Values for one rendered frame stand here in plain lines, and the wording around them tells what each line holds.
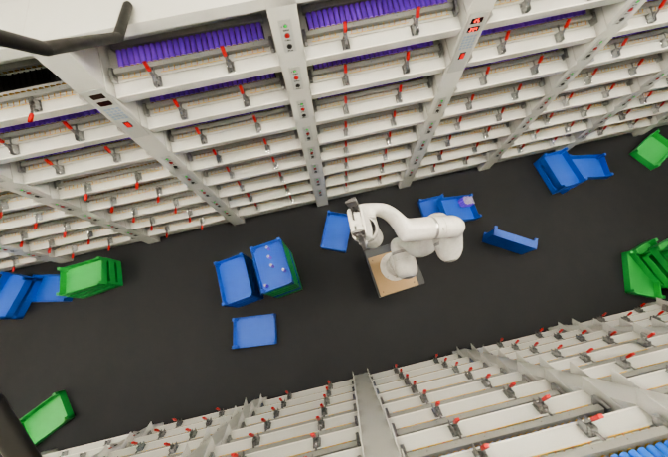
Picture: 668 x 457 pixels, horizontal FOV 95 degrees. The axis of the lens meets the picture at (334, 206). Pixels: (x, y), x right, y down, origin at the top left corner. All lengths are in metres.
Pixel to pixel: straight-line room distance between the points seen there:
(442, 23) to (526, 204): 1.87
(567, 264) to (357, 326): 1.64
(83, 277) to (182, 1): 2.24
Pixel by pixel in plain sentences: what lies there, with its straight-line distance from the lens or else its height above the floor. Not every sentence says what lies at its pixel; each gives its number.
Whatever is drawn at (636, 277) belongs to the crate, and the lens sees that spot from 3.20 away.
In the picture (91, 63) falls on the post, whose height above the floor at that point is 1.62.
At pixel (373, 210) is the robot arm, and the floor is 1.34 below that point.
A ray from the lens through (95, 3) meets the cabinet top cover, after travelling 1.31.
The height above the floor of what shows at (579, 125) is 0.37.
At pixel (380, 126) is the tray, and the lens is 1.76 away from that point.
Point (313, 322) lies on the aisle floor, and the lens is 2.38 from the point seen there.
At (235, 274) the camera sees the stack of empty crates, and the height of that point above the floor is 0.24.
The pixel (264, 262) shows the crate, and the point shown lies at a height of 0.40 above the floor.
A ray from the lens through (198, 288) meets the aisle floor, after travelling 2.64.
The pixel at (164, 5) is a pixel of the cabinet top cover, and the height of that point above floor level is 1.75.
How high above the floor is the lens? 2.37
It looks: 69 degrees down
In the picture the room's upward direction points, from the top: 6 degrees counter-clockwise
